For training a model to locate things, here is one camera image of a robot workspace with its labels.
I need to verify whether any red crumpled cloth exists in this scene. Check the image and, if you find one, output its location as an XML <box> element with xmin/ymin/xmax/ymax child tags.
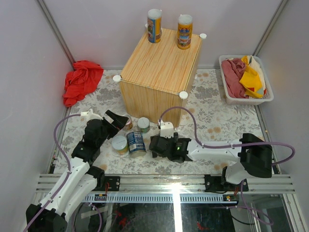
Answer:
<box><xmin>63</xmin><ymin>60</ymin><xmax>104</xmax><ymax>108</ymax></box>

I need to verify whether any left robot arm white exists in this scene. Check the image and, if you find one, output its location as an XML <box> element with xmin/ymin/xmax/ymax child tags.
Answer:
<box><xmin>24</xmin><ymin>109</ymin><xmax>128</xmax><ymax>232</ymax></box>

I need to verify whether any fruit can silver bottom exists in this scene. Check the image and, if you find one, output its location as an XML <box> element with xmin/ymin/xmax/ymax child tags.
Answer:
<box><xmin>123</xmin><ymin>114</ymin><xmax>133</xmax><ymax>131</ymax></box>

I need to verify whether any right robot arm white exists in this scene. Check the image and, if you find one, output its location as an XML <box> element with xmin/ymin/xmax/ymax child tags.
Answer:
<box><xmin>149</xmin><ymin>133</ymin><xmax>272</xmax><ymax>193</ymax></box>

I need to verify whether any white corner connector back-right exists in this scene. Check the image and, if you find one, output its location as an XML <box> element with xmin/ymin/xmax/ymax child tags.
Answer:
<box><xmin>199</xmin><ymin>33</ymin><xmax>207</xmax><ymax>40</ymax></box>

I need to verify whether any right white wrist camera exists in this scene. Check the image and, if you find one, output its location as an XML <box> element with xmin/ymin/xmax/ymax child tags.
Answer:
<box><xmin>159</xmin><ymin>120</ymin><xmax>174</xmax><ymax>138</ymax></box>

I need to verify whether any dark blue soup can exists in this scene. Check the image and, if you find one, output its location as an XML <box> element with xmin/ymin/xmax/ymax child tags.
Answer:
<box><xmin>126</xmin><ymin>131</ymin><xmax>146</xmax><ymax>158</ymax></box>

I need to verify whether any small green white-lid can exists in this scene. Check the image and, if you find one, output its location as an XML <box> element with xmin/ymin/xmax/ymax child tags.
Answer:
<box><xmin>137</xmin><ymin>117</ymin><xmax>150</xmax><ymax>133</ymax></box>

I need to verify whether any white plastic basket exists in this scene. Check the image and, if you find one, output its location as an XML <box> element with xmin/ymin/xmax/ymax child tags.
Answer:
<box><xmin>219</xmin><ymin>55</ymin><xmax>274</xmax><ymax>105</ymax></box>

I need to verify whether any wooden grain cabinet box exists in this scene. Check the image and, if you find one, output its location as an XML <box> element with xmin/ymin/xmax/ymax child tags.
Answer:
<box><xmin>120</xmin><ymin>29</ymin><xmax>202</xmax><ymax>126</ymax></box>

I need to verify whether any aluminium mounting rail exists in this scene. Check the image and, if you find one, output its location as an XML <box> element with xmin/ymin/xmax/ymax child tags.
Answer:
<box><xmin>36</xmin><ymin>173</ymin><xmax>295</xmax><ymax>194</ymax></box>

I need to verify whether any white cloth in basket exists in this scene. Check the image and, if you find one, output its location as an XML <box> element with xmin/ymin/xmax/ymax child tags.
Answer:
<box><xmin>247</xmin><ymin>56</ymin><xmax>266</xmax><ymax>90</ymax></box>

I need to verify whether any pink cloth in basket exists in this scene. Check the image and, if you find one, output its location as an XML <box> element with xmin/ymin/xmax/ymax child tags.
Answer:
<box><xmin>222</xmin><ymin>58</ymin><xmax>246</xmax><ymax>99</ymax></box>

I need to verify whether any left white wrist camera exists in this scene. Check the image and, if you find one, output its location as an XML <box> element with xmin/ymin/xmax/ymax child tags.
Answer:
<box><xmin>80</xmin><ymin>109</ymin><xmax>103</xmax><ymax>121</ymax></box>

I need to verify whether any white corner connector front-right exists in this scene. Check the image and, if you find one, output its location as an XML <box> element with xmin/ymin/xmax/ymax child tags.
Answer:
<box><xmin>179</xmin><ymin>91</ymin><xmax>188</xmax><ymax>100</ymax></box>

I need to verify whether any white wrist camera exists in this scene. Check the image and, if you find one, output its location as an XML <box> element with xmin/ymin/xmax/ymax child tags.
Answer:
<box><xmin>80</xmin><ymin>109</ymin><xmax>103</xmax><ymax>121</ymax></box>
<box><xmin>159</xmin><ymin>120</ymin><xmax>174</xmax><ymax>138</ymax></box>

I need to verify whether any white corner connector front-left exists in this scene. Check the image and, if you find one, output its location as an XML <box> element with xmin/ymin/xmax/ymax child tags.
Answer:
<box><xmin>112</xmin><ymin>75</ymin><xmax>121</xmax><ymax>83</ymax></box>

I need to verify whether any yellow cloth in basket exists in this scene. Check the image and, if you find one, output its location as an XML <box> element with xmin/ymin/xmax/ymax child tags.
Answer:
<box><xmin>239</xmin><ymin>56</ymin><xmax>264</xmax><ymax>99</ymax></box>

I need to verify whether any short yellow silver-top can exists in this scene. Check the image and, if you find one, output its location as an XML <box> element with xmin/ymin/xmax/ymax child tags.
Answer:
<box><xmin>112</xmin><ymin>135</ymin><xmax>128</xmax><ymax>155</ymax></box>

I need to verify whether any tall yellow congee can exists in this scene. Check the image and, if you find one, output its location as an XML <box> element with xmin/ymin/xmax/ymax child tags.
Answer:
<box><xmin>177</xmin><ymin>14</ymin><xmax>193</xmax><ymax>50</ymax></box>

